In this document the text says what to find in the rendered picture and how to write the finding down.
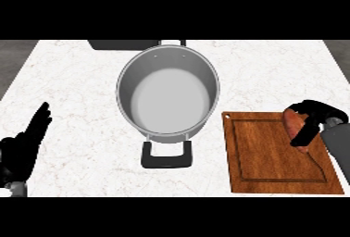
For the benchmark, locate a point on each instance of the reddish brown sweet potato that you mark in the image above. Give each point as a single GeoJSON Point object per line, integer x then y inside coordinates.
{"type": "Point", "coordinates": [294, 123]}

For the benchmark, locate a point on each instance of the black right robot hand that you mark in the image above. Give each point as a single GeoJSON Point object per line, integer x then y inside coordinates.
{"type": "Point", "coordinates": [315, 122]}

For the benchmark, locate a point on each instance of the grey metal pot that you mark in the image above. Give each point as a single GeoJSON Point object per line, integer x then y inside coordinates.
{"type": "Point", "coordinates": [167, 102]}

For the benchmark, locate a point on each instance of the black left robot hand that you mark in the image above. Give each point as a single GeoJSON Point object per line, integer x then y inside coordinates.
{"type": "Point", "coordinates": [21, 148]}

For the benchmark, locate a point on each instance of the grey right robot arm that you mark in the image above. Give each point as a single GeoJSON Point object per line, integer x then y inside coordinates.
{"type": "Point", "coordinates": [338, 145]}

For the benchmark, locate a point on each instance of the dark grey appliance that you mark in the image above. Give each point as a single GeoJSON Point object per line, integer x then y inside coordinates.
{"type": "Point", "coordinates": [123, 44]}

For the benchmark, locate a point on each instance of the brown wooden cutting board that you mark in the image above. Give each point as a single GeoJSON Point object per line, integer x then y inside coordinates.
{"type": "Point", "coordinates": [273, 154]}

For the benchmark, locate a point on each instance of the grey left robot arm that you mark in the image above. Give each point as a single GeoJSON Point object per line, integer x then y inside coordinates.
{"type": "Point", "coordinates": [18, 189]}

